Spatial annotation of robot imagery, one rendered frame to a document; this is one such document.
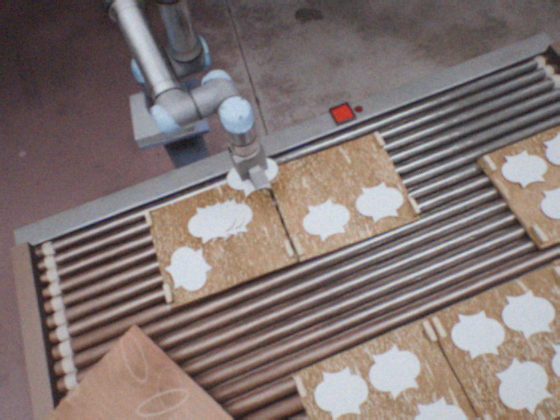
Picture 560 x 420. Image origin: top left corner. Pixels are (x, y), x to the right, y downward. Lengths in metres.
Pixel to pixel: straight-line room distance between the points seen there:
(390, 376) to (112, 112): 2.42
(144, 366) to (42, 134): 2.21
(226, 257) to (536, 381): 0.93
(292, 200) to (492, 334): 0.71
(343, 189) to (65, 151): 2.03
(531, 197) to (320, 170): 0.67
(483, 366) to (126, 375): 0.96
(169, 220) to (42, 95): 2.09
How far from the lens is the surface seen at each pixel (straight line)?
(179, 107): 1.17
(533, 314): 1.51
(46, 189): 3.06
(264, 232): 1.49
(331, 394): 1.36
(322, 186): 1.55
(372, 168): 1.59
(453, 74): 1.91
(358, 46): 3.24
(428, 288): 1.47
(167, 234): 1.55
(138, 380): 1.35
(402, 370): 1.38
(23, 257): 1.72
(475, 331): 1.44
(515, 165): 1.69
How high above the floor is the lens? 2.30
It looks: 64 degrees down
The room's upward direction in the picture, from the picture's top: 11 degrees counter-clockwise
